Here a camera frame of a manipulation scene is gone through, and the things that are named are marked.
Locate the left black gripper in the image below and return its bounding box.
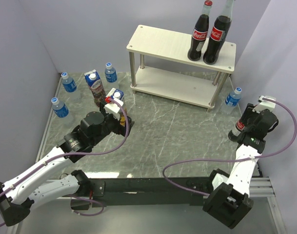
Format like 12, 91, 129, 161
91, 101, 134, 146

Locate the cola glass bottle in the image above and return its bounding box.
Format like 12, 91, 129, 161
203, 0, 235, 65
187, 0, 213, 61
228, 117, 247, 143

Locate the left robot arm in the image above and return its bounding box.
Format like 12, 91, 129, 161
0, 98, 132, 227

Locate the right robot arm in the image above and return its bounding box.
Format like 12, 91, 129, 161
203, 101, 278, 229

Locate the white two-tier wooden shelf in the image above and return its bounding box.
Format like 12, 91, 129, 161
126, 25, 237, 110

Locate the pineapple juice carton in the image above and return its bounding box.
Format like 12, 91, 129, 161
106, 88, 125, 126

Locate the right water bottle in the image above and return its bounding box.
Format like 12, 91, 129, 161
221, 87, 242, 114

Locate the water bottle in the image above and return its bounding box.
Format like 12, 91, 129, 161
221, 87, 242, 114
105, 62, 119, 89
51, 97, 74, 126
60, 72, 80, 100

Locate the grape juice carton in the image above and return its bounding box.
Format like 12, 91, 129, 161
84, 69, 106, 107

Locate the back centre water bottle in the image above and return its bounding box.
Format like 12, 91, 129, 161
105, 62, 119, 89

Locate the front left water bottle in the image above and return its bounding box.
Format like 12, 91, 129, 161
51, 97, 74, 126

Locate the back left water bottle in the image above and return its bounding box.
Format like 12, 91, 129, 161
60, 72, 80, 100

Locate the black base crossbar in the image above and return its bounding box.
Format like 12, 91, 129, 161
90, 178, 204, 206

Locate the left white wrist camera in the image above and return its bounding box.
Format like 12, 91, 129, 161
104, 97, 124, 120

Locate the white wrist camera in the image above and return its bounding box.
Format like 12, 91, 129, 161
104, 97, 124, 120
253, 95, 276, 113

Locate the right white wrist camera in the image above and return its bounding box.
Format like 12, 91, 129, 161
253, 95, 276, 113

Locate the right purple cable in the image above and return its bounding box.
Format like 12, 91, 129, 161
162, 97, 297, 197

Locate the aluminium frame rail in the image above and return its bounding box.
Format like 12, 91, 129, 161
6, 73, 285, 234

